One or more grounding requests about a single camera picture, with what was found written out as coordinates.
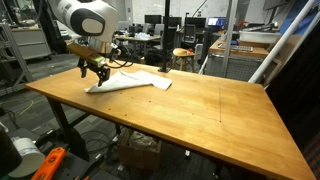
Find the small orange object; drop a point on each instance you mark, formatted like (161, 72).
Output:
(190, 51)

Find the grey metal shelf frame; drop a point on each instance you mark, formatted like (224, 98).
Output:
(11, 43)

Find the wooden top workbench cabinet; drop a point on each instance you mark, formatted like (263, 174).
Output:
(233, 66)

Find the white paper roll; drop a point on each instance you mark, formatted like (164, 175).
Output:
(28, 156)

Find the dark round container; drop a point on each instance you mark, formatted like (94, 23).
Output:
(8, 156)

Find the grey computer keyboard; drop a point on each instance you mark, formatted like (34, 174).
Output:
(236, 47)

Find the round wooden stool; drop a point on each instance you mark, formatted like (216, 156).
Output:
(181, 52)

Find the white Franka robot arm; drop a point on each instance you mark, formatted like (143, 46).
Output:
(66, 10)

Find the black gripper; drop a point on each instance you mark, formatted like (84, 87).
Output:
(95, 66)

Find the grey filing cabinet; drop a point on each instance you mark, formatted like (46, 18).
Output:
(31, 45)

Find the brown cardboard box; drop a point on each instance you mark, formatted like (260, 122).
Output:
(136, 156)

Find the orange plastic tool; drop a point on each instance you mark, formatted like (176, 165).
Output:
(50, 163)

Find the white cloth towel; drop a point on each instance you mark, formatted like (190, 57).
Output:
(133, 80)

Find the black vertical stand pole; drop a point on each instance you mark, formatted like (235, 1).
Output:
(165, 33)

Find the dark computer monitor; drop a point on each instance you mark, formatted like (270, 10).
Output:
(152, 19)

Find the white diagonal pipe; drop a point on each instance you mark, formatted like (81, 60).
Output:
(280, 43)

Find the tan wrist camera bar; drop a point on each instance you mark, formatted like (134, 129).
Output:
(83, 51)

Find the white plastic bin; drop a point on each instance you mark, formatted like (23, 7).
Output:
(260, 36)

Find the grey backed office chair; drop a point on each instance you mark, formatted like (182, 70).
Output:
(189, 33)

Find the lit computer monitor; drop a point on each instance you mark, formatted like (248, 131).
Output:
(216, 21)

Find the black table leg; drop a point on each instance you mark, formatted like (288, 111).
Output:
(61, 116)

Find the cluttered wooden desk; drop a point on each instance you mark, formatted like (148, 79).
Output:
(140, 38)

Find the grey vertical post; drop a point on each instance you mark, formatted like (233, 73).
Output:
(230, 33)

